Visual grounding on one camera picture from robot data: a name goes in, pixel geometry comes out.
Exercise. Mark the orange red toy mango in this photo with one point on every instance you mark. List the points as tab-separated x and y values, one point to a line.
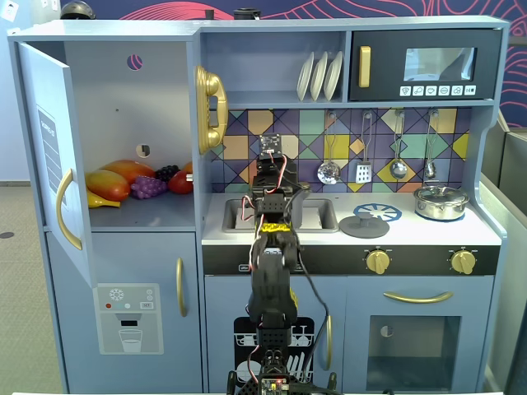
131	168
107	185

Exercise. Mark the blue dishwasher door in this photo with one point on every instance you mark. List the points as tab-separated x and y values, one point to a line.
222	300

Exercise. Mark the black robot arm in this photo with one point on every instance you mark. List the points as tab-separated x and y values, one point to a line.
269	288

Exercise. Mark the steel toy spatula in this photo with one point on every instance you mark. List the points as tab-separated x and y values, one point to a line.
364	173

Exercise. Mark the yellow toy banana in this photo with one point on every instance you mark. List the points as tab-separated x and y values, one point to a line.
103	202

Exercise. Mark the steel toy skimmer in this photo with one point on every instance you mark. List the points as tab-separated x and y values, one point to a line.
328	173

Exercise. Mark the blue shopping list cabinet door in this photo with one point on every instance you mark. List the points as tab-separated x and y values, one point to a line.
45	144

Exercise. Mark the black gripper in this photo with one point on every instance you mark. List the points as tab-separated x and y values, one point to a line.
272	169

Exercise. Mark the steel toy ladle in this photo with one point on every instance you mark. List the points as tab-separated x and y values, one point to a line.
398	168

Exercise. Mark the white toy plate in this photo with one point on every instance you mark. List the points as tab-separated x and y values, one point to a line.
305	80
319	78
332	77

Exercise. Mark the grey toy sink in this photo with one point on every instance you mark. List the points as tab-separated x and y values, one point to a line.
321	205

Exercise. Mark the dark round floor cover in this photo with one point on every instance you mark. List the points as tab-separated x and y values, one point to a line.
6	235

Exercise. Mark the gold stove knob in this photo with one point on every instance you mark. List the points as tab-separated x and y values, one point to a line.
464	261
379	261

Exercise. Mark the gold toy telephone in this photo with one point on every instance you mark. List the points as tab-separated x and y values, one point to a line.
208	111

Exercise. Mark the black round device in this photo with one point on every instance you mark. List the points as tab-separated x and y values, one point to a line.
247	14

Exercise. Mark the steel toy pot with lid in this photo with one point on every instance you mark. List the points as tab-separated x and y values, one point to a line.
440	201

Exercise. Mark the grey desk divider panel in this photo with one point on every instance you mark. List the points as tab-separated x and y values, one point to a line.
506	247

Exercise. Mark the blue oven door with window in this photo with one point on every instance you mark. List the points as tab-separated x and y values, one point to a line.
473	329

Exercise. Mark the orange toy fruit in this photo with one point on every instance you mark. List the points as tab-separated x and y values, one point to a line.
188	166

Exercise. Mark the small black cylinder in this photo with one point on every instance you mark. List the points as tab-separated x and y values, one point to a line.
209	14

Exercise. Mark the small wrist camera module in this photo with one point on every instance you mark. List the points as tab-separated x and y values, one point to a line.
272	145

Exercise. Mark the grey round lid with knob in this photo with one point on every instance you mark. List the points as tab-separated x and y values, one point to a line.
364	227

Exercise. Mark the white wall socket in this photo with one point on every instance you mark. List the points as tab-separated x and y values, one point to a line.
9	10
54	4

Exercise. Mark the purple toy grapes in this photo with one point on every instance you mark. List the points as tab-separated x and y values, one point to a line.
148	187

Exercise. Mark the dark toy grapes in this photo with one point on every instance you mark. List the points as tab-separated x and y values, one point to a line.
166	172

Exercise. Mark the blue wooden toy kitchen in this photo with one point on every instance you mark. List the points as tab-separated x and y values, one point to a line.
230	49

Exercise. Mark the black toy microwave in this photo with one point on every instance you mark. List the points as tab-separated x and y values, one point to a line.
387	70

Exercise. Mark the steel toy spoon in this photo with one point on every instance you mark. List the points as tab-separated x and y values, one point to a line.
430	168

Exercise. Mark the blue dispenser fridge door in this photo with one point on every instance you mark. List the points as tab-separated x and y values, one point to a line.
136	255

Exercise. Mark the dark helmet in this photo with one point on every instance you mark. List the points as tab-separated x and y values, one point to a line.
78	10

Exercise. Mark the red toy fruit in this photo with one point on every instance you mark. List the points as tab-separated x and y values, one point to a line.
179	184

